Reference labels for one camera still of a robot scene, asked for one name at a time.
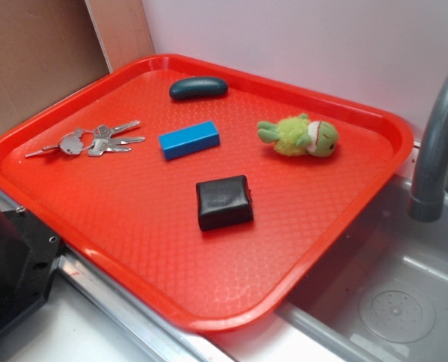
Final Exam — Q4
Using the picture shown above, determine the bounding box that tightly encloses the grey toy faucet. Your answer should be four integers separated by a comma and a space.
408, 76, 448, 222

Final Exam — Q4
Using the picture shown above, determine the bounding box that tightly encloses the grey plastic sink basin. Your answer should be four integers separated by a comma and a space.
278, 177, 448, 361

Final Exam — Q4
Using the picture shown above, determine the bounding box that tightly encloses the dark green plastic pickle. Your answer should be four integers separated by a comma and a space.
169, 76, 229, 100

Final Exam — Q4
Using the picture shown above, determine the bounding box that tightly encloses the red plastic tray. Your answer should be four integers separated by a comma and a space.
0, 55, 413, 333

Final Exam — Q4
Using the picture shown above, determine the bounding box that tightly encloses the black wrapped square block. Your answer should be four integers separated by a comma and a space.
196, 175, 254, 232

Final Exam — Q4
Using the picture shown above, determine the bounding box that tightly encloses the brown cardboard panel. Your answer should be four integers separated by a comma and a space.
0, 1, 155, 136

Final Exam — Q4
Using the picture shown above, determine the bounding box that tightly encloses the green plush toy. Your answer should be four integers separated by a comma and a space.
257, 114, 339, 158

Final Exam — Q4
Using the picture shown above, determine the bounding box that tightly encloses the blue rectangular block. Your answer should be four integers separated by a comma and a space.
158, 121, 220, 161

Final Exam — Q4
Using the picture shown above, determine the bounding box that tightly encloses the silver key bunch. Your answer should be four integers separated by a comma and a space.
25, 120, 146, 158

